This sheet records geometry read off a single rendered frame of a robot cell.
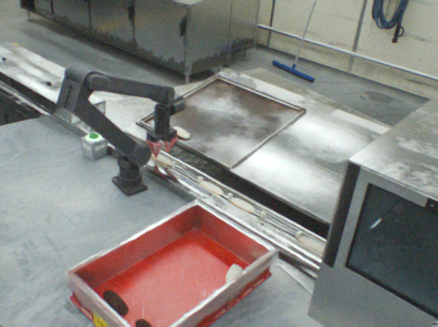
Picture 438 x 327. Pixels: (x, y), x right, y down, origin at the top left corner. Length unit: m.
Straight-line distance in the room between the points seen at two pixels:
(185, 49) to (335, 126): 2.75
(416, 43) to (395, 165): 4.12
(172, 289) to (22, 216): 0.58
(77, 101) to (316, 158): 0.89
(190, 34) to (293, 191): 3.01
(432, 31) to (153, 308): 4.26
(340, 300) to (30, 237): 0.91
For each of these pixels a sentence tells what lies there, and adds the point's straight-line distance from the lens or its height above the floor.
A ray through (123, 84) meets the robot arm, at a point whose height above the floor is 1.23.
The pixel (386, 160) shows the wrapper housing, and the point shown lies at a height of 1.30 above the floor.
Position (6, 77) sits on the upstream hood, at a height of 0.90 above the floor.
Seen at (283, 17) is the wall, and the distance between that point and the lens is 5.82.
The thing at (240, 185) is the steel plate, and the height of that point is 0.82.
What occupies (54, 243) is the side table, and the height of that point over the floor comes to 0.82.
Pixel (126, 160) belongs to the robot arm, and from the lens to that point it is 1.69.
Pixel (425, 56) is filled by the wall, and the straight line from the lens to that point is 5.15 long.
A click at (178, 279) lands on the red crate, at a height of 0.82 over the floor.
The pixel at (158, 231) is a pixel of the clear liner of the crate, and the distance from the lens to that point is 1.41.
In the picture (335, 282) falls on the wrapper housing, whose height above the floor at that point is 0.97.
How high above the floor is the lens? 1.80
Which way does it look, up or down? 31 degrees down
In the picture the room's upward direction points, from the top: 5 degrees clockwise
